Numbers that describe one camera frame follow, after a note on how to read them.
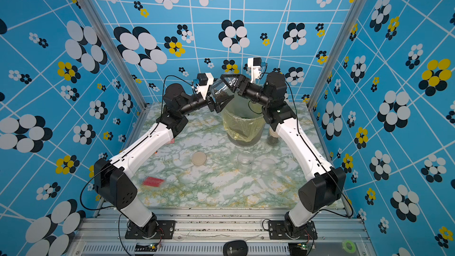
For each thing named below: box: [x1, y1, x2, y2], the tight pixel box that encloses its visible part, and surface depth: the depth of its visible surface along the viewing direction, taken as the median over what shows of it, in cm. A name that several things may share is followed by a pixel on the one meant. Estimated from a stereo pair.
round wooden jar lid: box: [191, 151, 207, 166], surface depth 96 cm
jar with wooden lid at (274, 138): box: [267, 126, 281, 147], surface depth 101 cm
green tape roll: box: [341, 240, 357, 254], surface depth 71 cm
